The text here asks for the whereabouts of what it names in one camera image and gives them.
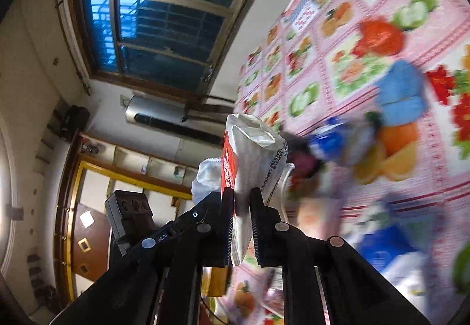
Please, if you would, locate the wooden window frame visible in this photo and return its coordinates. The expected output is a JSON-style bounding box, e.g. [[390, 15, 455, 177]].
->
[[57, 0, 252, 102]]

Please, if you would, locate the white wall shelf cabinet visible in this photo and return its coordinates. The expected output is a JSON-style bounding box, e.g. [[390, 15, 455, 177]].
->
[[53, 132, 197, 307]]

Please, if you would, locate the red label wet wipes pack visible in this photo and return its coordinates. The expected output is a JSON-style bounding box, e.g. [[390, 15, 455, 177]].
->
[[221, 114, 288, 265]]

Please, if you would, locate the playing cards stack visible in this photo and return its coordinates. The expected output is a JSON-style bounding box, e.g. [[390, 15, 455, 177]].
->
[[281, 0, 320, 34]]

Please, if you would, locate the silver tower air conditioner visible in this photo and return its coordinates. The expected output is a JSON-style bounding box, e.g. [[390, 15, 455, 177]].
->
[[124, 95, 225, 146]]

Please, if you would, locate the floral fruit tablecloth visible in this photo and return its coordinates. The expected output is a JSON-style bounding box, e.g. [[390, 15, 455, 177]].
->
[[235, 0, 469, 324]]

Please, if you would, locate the blue Vinda tissue pack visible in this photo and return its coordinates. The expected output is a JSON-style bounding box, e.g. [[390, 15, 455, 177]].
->
[[308, 117, 375, 167]]

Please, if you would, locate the red plastic bag ball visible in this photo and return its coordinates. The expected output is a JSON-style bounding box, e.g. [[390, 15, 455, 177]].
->
[[358, 19, 405, 56]]

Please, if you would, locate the blue fuzzy cloth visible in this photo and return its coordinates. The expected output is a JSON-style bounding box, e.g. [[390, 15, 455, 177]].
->
[[376, 59, 427, 127]]

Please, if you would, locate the white cloth sock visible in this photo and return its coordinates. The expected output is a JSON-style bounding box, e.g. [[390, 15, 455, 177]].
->
[[191, 158, 222, 205]]

